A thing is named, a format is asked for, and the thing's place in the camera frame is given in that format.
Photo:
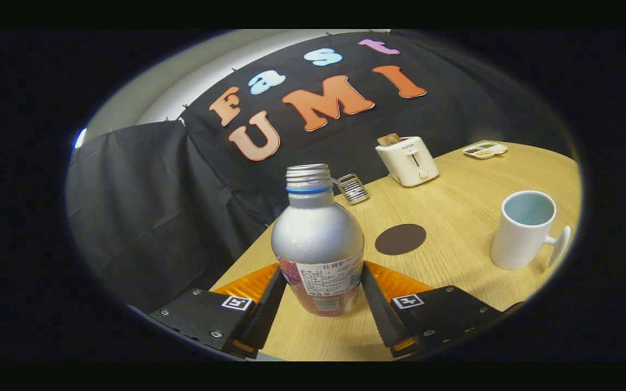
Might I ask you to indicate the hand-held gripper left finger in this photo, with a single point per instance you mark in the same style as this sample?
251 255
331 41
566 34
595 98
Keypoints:
261 320

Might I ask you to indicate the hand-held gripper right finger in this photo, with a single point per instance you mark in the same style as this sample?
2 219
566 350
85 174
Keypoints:
383 320

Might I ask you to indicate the dark brown round coaster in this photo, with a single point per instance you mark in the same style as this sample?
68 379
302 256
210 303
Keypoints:
400 239

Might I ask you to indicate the silver juice bottle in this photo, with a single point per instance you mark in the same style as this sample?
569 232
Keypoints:
318 233

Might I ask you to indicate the white cup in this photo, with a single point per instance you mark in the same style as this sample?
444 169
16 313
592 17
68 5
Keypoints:
519 239

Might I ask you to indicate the wooden table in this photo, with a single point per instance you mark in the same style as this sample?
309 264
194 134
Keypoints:
454 217

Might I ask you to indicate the black backdrop cloth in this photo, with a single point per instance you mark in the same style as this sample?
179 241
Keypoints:
155 206

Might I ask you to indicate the white toaster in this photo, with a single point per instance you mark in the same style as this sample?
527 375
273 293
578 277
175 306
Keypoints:
408 163

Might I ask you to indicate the toast slice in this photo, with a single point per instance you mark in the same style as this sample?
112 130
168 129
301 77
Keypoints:
389 139

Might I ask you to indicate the white divided snack tray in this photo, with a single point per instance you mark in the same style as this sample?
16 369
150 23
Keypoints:
485 150

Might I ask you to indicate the striped ceiling light panel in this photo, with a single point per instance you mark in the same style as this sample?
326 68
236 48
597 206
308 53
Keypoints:
80 138

